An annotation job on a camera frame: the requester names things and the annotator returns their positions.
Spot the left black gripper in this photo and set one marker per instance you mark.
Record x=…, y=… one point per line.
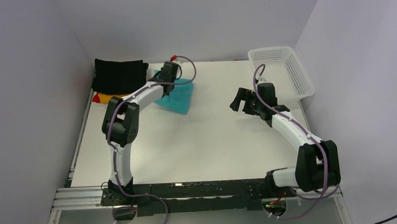
x=167, y=87

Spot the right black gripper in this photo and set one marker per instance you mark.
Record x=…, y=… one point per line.
x=245, y=102

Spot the turquoise t-shirt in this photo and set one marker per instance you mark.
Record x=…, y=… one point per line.
x=178, y=100

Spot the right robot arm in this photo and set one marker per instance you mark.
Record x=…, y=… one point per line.
x=317, y=163

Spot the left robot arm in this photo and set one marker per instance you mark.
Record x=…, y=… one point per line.
x=121, y=123

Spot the white plastic basket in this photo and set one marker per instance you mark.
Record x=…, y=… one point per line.
x=284, y=70

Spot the folded black t-shirt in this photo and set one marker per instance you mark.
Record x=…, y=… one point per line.
x=119, y=78

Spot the folded yellow t-shirt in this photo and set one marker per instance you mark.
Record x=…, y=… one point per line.
x=105, y=98

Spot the folded red t-shirt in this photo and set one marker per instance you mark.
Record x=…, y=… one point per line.
x=96, y=99

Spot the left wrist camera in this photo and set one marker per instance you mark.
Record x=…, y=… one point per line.
x=176, y=60

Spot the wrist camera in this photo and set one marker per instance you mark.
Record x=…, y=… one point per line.
x=260, y=79
x=176, y=60

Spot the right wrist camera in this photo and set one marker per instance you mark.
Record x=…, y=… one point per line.
x=260, y=79

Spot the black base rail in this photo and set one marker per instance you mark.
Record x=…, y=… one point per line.
x=186, y=197

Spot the aluminium frame rail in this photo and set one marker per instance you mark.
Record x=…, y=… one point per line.
x=75, y=198

